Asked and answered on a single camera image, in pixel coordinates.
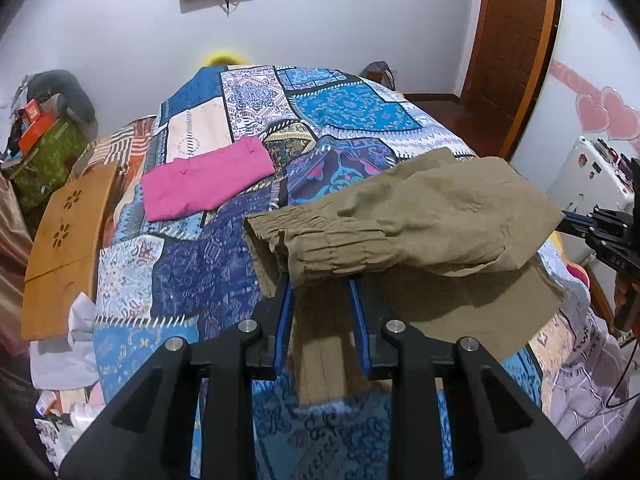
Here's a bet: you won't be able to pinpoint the green fabric storage box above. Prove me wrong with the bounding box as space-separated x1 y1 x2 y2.
2 120 91 211

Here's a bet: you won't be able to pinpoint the grey cloth bundle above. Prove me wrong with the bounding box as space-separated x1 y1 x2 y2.
25 70 98 126

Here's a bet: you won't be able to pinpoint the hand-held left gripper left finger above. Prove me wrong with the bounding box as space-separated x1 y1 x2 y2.
59 280 296 480

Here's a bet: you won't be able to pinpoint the orange cardboard box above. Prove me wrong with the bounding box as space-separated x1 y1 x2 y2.
17 100 56 153

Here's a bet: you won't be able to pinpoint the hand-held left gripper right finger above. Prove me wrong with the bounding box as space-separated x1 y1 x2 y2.
347 278 586 480

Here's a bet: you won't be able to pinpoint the pink heart wall sticker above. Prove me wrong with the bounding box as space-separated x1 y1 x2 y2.
550 60 640 153

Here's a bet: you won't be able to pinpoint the brown wooden door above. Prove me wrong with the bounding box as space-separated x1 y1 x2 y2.
460 0 558 161

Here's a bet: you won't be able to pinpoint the wooden lap table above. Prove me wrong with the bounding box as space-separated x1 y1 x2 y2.
22 161 119 342

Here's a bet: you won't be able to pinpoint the white plastic appliance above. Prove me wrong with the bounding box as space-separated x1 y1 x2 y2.
545 136 636 216

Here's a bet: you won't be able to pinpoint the blue patchwork blanket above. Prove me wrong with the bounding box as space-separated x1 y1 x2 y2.
95 65 566 480

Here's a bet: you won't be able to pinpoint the pink folded garment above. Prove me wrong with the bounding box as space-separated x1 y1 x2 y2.
141 137 277 222

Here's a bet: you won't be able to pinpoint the pale printed quilt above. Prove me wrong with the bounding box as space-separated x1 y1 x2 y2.
542 240 637 453

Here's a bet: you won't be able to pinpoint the orange striped bed sheet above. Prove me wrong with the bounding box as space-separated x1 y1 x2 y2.
70 117 157 181

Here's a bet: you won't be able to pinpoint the khaki pants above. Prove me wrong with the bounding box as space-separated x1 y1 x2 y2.
243 147 566 408

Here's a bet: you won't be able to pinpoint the grey backpack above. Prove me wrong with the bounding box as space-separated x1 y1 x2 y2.
361 61 401 92

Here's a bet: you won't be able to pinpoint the white crumpled cloth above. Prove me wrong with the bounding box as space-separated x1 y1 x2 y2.
30 292 101 391

